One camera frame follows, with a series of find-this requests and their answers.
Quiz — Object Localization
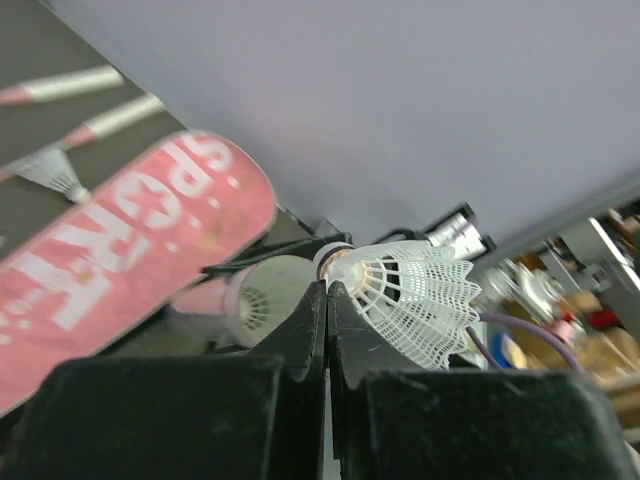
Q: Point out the cluttered background workshop items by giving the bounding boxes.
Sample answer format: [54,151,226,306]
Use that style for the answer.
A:
[424,202,640,431]

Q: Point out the pink racket far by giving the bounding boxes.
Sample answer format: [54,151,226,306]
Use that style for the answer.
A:
[1,65,125,106]

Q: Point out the white shuttlecock tube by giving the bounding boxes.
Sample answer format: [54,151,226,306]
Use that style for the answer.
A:
[166,255,316,348]

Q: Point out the pink sport racket bag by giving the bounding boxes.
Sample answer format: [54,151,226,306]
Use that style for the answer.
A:
[1,131,277,413]

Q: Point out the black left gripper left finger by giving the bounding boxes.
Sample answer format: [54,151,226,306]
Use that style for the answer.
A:
[1,282,327,479]

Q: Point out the pink racket near bag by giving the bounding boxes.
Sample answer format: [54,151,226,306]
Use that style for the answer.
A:
[1,93,165,181]

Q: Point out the white feather shuttlecock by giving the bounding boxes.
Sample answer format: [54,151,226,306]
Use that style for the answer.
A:
[1,147,91,204]

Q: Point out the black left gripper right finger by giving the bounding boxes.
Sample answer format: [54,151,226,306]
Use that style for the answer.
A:
[327,283,639,479]

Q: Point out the white plastic shuttlecock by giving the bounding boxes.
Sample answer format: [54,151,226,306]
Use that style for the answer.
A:
[313,240,481,370]

